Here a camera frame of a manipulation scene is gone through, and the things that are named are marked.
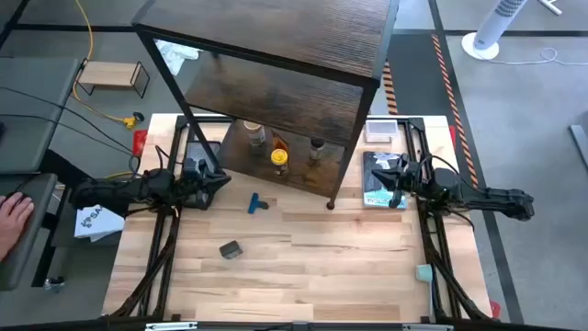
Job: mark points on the dark wooden black-framed shelf unit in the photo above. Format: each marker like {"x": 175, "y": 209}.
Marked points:
{"x": 275, "y": 27}

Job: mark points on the white plastic piece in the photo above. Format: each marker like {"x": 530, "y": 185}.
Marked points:
{"x": 551, "y": 5}

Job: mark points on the pale teal scoop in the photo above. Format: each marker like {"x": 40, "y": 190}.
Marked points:
{"x": 424, "y": 272}

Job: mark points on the grey desk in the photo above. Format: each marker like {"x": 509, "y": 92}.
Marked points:
{"x": 32, "y": 115}
{"x": 27, "y": 266}

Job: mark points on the teal book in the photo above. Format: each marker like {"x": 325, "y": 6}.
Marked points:
{"x": 374, "y": 193}

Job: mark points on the yellow lid seasoning can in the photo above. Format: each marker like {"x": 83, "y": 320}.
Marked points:
{"x": 279, "y": 157}

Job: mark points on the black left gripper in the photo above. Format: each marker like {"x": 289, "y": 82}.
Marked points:
{"x": 190, "y": 186}

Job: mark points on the white paper bag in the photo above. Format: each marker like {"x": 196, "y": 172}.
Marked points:
{"x": 96, "y": 223}

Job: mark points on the orange taco seasoning packet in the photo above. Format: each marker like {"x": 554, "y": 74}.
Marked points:
{"x": 278, "y": 140}

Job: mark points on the small dark grey block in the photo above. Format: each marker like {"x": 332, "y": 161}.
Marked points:
{"x": 230, "y": 249}

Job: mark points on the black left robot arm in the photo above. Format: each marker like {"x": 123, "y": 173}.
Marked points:
{"x": 115, "y": 193}

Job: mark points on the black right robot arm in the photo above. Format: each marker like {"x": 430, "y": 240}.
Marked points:
{"x": 496, "y": 200}

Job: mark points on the white tower fan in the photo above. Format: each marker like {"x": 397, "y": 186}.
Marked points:
{"x": 496, "y": 23}

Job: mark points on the clear plastic box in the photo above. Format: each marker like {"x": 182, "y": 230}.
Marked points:
{"x": 381, "y": 130}

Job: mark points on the caster wheel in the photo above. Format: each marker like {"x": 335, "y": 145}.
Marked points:
{"x": 54, "y": 284}

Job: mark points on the grey metal bar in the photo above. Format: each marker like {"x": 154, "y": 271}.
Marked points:
{"x": 580, "y": 142}

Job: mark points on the person's hand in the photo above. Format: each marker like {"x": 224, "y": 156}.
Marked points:
{"x": 14, "y": 220}

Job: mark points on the small wooden riser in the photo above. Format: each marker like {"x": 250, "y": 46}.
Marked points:
{"x": 108, "y": 73}

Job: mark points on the dark lid green spice jar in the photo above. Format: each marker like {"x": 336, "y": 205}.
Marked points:
{"x": 317, "y": 148}

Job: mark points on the red clamp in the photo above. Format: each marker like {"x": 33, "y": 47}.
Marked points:
{"x": 140, "y": 142}
{"x": 452, "y": 135}
{"x": 494, "y": 309}

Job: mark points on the yellow black plug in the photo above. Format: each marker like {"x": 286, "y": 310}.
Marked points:
{"x": 131, "y": 121}

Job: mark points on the black table edge rail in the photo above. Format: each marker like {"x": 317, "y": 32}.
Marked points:
{"x": 294, "y": 327}

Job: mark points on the blue bag clip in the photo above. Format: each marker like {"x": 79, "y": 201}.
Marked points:
{"x": 254, "y": 203}

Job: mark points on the orange black striped floor tape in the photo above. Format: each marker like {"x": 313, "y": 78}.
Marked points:
{"x": 390, "y": 92}
{"x": 452, "y": 99}

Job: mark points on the tan lid furikake jar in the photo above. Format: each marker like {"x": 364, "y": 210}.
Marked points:
{"x": 254, "y": 133}

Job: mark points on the white crumpled cloth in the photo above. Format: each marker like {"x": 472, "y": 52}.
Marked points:
{"x": 174, "y": 55}

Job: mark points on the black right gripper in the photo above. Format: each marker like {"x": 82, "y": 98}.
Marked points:
{"x": 420, "y": 179}

